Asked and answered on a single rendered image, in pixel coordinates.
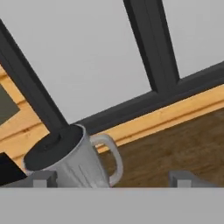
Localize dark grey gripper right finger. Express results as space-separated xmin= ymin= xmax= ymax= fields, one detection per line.
xmin=168 ymin=171 xmax=221 ymax=188

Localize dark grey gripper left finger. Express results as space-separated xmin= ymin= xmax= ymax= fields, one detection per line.
xmin=2 ymin=170 xmax=58 ymax=188

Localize black round blender lid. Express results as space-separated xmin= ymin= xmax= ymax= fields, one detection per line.
xmin=23 ymin=123 xmax=84 ymax=172

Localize black appliance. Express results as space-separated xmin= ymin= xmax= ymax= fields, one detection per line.
xmin=0 ymin=151 xmax=28 ymax=187

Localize clear blender jug with handle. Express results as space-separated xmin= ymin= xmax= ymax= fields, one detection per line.
xmin=22 ymin=123 xmax=124 ymax=188

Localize dark grey wall panel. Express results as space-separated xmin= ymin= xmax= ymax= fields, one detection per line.
xmin=0 ymin=85 xmax=21 ymax=126

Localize dark grey window frame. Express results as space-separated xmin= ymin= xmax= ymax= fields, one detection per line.
xmin=0 ymin=0 xmax=224 ymax=136

